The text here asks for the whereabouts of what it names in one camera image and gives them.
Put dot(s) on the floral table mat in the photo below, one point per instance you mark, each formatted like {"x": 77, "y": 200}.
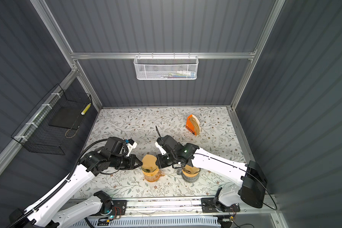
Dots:
{"x": 144, "y": 125}

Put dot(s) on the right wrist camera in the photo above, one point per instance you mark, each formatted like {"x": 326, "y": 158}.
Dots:
{"x": 160, "y": 145}

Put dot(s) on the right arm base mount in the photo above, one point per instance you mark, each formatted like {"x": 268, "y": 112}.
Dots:
{"x": 212, "y": 205}

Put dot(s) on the white ribbed front panel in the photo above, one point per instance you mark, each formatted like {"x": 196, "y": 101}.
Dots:
{"x": 158, "y": 222}

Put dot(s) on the grey glass dripper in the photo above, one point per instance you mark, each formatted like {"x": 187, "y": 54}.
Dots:
{"x": 192, "y": 169}

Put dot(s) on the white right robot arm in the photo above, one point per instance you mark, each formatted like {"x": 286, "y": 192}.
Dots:
{"x": 249, "y": 182}

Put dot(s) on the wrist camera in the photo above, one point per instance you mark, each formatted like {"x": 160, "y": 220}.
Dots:
{"x": 160, "y": 145}
{"x": 131, "y": 144}

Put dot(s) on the white wire mesh basket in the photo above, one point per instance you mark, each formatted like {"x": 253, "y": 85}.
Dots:
{"x": 166, "y": 68}

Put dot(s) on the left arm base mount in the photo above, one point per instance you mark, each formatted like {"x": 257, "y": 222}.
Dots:
{"x": 114, "y": 209}

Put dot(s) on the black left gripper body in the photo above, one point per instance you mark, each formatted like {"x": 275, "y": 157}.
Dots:
{"x": 121, "y": 161}

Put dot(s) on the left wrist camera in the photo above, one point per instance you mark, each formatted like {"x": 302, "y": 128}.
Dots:
{"x": 131, "y": 144}

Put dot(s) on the orange coffee filter box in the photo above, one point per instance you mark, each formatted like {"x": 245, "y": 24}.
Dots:
{"x": 193, "y": 125}

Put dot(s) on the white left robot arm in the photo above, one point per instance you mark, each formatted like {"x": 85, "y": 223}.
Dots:
{"x": 92, "y": 161}

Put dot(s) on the grey glass carafe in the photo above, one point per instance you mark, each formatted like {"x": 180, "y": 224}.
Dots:
{"x": 188, "y": 177}

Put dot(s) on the orange glass carafe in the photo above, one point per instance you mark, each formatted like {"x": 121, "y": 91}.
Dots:
{"x": 154, "y": 176}

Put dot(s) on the black wire basket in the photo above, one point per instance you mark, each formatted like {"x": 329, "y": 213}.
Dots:
{"x": 55, "y": 124}

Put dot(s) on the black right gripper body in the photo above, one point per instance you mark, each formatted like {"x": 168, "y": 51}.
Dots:
{"x": 166, "y": 159}

